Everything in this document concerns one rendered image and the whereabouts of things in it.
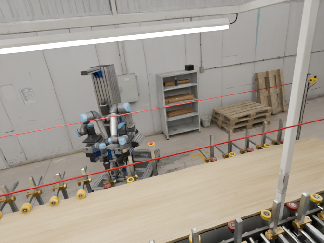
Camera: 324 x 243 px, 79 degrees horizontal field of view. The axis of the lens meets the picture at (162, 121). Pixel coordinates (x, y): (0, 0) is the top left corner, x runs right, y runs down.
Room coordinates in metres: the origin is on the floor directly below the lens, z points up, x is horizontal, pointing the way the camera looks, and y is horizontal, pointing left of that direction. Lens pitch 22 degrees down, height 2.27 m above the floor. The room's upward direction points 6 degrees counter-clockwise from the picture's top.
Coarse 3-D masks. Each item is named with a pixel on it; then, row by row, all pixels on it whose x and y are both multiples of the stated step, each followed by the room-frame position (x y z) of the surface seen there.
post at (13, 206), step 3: (3, 186) 1.61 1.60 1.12; (6, 186) 1.64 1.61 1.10; (3, 189) 1.61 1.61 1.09; (6, 189) 1.62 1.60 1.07; (3, 192) 1.60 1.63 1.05; (6, 192) 1.61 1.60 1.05; (9, 192) 1.64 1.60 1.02; (6, 195) 1.61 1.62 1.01; (9, 195) 1.62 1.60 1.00; (6, 198) 1.60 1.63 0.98; (9, 198) 1.61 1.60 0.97; (9, 204) 1.60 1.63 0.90; (12, 204) 1.61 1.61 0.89; (15, 204) 1.64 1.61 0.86; (12, 207) 1.61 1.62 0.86; (15, 207) 1.62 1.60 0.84; (12, 210) 1.60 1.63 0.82; (15, 210) 1.61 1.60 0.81; (18, 210) 1.64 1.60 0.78
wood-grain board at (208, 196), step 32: (224, 160) 1.94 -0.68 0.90; (256, 160) 1.87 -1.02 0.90; (320, 160) 1.75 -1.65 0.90; (96, 192) 1.63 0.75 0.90; (128, 192) 1.58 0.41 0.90; (160, 192) 1.53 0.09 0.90; (192, 192) 1.48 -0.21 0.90; (224, 192) 1.44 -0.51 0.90; (256, 192) 1.39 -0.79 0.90; (288, 192) 1.35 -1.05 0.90; (320, 192) 1.32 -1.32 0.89; (0, 224) 1.36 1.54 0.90; (32, 224) 1.32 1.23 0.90; (64, 224) 1.28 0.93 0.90; (96, 224) 1.24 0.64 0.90; (128, 224) 1.20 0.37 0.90; (160, 224) 1.17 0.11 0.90; (192, 224) 1.14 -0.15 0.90; (224, 224) 1.12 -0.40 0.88
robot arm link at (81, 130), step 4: (88, 112) 2.35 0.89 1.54; (92, 112) 2.36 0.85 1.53; (80, 116) 2.30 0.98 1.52; (84, 116) 2.28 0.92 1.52; (88, 116) 2.30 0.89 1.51; (92, 116) 2.33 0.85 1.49; (80, 120) 2.31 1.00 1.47; (84, 120) 2.26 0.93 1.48; (88, 120) 2.29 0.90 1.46; (80, 124) 2.43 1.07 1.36; (84, 124) 2.36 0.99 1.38; (80, 128) 2.45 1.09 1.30; (84, 128) 2.44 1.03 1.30; (76, 132) 2.51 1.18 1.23; (80, 132) 2.48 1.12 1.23; (84, 132) 2.50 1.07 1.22; (80, 136) 2.51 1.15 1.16
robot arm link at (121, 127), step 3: (120, 123) 2.56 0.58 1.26; (123, 123) 2.52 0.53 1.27; (117, 126) 2.50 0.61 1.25; (120, 126) 2.47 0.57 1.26; (123, 126) 2.49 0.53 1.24; (120, 129) 2.47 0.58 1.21; (123, 129) 2.47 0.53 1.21; (120, 132) 2.48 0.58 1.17; (123, 132) 2.48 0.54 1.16; (126, 132) 2.52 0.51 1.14
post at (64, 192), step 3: (57, 174) 1.72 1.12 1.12; (57, 177) 1.71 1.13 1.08; (60, 177) 1.73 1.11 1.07; (57, 180) 1.71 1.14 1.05; (60, 180) 1.72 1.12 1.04; (60, 183) 1.72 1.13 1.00; (63, 183) 1.75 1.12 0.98; (63, 192) 1.71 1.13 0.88; (66, 192) 1.73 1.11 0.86; (63, 195) 1.71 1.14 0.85; (66, 195) 1.72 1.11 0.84; (66, 198) 1.72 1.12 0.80
